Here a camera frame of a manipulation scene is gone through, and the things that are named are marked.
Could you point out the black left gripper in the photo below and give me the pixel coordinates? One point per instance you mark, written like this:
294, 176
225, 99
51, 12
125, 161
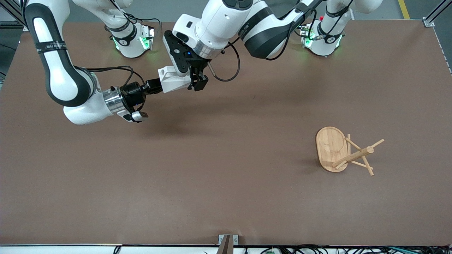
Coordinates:
196, 69

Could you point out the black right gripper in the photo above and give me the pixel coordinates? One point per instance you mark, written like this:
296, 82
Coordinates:
132, 94

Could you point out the wooden cup rack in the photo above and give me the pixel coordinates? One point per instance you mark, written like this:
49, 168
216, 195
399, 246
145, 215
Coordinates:
330, 148

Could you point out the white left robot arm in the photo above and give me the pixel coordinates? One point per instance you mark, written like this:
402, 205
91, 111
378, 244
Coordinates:
261, 35

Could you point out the metal right base connector panel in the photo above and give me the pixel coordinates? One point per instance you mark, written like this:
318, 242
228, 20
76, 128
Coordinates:
148, 37

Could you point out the metal base connector panel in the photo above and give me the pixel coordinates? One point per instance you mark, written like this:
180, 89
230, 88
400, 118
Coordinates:
305, 35
148, 37

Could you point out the metal left base connector panel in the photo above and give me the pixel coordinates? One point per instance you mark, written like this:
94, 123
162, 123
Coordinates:
305, 35

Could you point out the aluminium frame profile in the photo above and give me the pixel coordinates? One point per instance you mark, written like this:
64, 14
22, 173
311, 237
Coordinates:
436, 14
10, 10

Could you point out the metal table edge bracket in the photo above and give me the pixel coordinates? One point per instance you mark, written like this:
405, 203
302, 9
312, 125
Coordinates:
226, 243

